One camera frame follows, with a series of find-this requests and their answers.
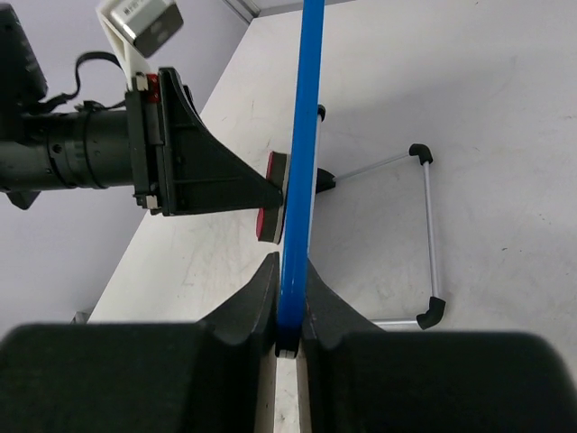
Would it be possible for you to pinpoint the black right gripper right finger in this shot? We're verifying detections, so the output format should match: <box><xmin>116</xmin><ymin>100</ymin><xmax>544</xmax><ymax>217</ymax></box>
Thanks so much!
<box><xmin>298</xmin><ymin>269</ymin><xmax>576</xmax><ymax>432</ymax></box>

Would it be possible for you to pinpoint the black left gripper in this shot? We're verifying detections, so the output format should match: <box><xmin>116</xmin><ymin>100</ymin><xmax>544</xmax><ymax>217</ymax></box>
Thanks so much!
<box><xmin>124</xmin><ymin>68</ymin><xmax>273</xmax><ymax>217</ymax></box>

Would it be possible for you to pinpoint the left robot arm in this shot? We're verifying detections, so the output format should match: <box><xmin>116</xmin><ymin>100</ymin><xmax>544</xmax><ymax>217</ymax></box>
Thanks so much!
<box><xmin>1</xmin><ymin>1</ymin><xmax>284</xmax><ymax>217</ymax></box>

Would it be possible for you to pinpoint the red bone-shaped eraser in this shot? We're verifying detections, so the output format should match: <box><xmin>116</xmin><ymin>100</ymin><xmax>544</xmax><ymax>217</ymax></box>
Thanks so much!
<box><xmin>256</xmin><ymin>152</ymin><xmax>290</xmax><ymax>244</ymax></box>

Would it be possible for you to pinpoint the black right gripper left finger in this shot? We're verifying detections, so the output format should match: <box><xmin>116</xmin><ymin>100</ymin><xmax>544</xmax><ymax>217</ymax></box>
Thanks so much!
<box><xmin>1</xmin><ymin>253</ymin><xmax>279</xmax><ymax>432</ymax></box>

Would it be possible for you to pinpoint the blue-framed whiteboard with stand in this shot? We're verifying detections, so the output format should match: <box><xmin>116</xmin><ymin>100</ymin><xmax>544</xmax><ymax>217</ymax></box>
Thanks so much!
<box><xmin>275</xmin><ymin>1</ymin><xmax>446</xmax><ymax>358</ymax></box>

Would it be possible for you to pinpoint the aluminium frame post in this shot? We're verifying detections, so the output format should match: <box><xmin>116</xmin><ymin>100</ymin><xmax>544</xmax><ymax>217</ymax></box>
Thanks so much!
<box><xmin>220</xmin><ymin>0</ymin><xmax>312</xmax><ymax>23</ymax></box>

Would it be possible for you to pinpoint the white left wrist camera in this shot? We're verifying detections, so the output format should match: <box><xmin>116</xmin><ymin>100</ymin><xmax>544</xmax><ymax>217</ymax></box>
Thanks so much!
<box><xmin>96</xmin><ymin>0</ymin><xmax>183</xmax><ymax>90</ymax></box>

